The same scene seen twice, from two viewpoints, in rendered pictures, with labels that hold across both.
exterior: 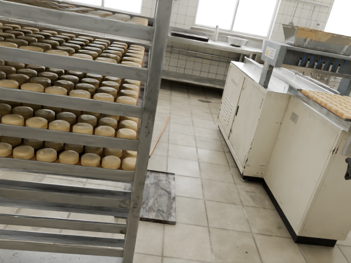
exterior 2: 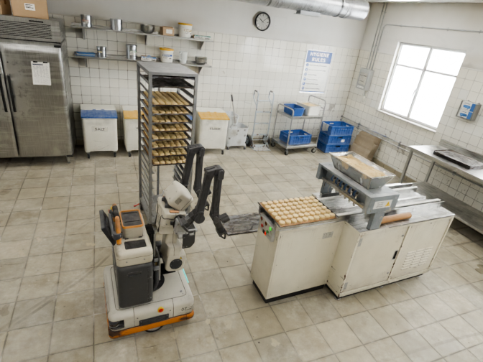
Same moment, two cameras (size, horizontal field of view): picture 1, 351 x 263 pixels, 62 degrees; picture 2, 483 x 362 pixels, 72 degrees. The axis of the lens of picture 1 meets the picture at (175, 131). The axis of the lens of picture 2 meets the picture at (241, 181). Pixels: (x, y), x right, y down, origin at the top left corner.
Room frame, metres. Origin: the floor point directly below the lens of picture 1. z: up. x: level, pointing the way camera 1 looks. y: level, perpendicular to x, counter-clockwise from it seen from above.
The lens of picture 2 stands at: (0.45, -3.23, 2.33)
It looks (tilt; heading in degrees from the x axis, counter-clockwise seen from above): 26 degrees down; 70
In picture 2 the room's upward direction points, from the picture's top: 8 degrees clockwise
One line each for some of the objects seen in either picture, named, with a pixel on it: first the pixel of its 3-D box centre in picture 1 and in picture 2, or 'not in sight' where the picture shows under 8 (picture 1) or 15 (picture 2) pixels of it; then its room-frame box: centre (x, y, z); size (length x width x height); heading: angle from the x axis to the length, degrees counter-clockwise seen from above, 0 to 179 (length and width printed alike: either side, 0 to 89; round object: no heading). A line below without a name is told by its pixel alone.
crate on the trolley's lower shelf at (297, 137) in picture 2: not in sight; (295, 136); (3.76, 2.75, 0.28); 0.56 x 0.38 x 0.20; 12
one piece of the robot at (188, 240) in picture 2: not in sight; (183, 228); (0.84, -0.98, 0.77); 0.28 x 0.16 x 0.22; 97
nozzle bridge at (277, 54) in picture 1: (309, 71); (351, 193); (2.41, -0.96, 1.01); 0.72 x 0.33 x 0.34; 97
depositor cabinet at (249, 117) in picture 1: (268, 118); (371, 237); (2.88, -0.91, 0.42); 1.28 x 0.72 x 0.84; 7
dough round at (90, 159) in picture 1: (90, 159); not in sight; (0.69, 0.21, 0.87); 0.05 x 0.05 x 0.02
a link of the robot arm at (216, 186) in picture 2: not in sight; (216, 194); (1.04, -1.18, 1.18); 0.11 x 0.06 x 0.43; 97
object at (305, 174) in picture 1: (315, 164); (295, 250); (1.91, -1.02, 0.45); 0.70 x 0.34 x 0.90; 7
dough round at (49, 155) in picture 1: (46, 155); not in sight; (0.68, 0.33, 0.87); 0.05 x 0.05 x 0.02
